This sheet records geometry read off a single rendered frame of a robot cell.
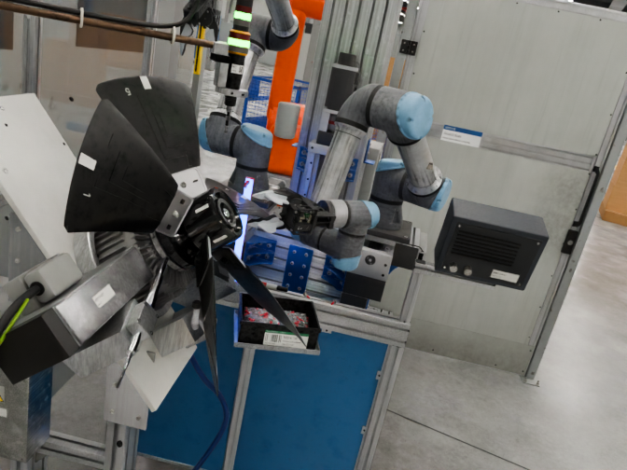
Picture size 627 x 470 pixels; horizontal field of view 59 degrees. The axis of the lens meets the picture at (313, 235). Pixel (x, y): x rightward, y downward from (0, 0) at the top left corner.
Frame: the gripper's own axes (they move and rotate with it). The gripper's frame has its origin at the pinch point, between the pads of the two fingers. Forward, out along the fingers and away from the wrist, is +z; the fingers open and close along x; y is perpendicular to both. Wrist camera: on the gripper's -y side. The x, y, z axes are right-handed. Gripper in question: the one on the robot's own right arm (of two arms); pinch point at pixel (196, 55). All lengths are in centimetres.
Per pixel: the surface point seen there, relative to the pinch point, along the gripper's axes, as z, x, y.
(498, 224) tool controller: 25, -94, -21
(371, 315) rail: 62, -68, -16
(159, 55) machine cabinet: 31, 162, 382
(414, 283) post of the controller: 49, -78, -15
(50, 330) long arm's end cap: 36, -16, -101
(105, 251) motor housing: 37, -9, -69
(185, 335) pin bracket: 53, -26, -65
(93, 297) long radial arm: 36, -17, -89
